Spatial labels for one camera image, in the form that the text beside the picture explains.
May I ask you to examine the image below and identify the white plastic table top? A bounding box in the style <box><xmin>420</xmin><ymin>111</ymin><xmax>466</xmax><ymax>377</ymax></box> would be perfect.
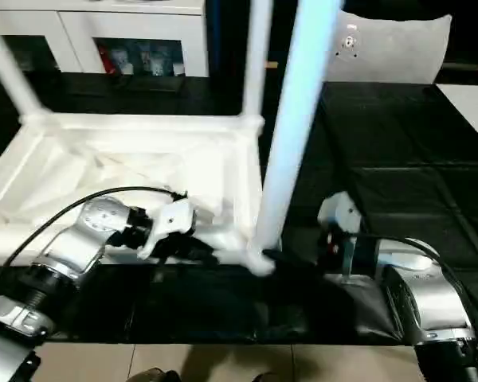
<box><xmin>0</xmin><ymin>111</ymin><xmax>281</xmax><ymax>275</ymax></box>

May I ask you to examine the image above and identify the black work mat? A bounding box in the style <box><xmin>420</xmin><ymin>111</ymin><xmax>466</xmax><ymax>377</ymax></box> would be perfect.
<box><xmin>0</xmin><ymin>72</ymin><xmax>478</xmax><ymax>347</ymax></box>

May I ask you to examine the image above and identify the white cabinet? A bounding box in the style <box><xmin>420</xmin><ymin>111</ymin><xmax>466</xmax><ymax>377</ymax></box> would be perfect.
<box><xmin>0</xmin><ymin>0</ymin><xmax>210</xmax><ymax>79</ymax></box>

